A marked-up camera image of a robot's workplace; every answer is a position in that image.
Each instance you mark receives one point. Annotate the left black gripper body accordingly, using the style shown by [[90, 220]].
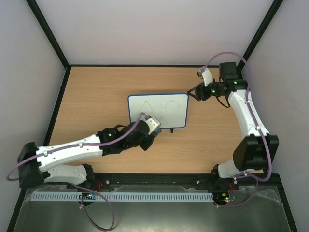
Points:
[[145, 146]]

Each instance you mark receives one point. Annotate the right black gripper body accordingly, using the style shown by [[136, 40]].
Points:
[[201, 91]]

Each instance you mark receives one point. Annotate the small blue-framed whiteboard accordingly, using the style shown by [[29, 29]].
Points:
[[170, 109]]

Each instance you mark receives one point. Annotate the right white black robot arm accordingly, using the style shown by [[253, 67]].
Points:
[[258, 147]]

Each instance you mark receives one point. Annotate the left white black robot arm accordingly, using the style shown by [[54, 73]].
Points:
[[38, 165]]

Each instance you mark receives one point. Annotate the left controller circuit board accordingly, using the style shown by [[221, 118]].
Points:
[[88, 195]]

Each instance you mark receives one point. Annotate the controller circuit board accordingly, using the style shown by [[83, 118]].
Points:
[[88, 195], [224, 197]]

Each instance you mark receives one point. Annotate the right controller circuit board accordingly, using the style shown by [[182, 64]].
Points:
[[224, 197]]

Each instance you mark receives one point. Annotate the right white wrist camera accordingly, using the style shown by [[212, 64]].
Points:
[[206, 75]]

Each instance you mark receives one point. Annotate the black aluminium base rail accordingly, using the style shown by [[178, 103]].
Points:
[[109, 181]]

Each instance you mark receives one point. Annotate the light blue slotted cable duct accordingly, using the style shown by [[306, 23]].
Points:
[[125, 197]]

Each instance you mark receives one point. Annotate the right black frame post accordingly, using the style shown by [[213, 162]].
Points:
[[262, 28]]

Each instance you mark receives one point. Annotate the black frame post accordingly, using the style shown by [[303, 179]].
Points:
[[262, 28], [48, 32]]

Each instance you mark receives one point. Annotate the left black frame post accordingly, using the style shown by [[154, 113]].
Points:
[[48, 32]]

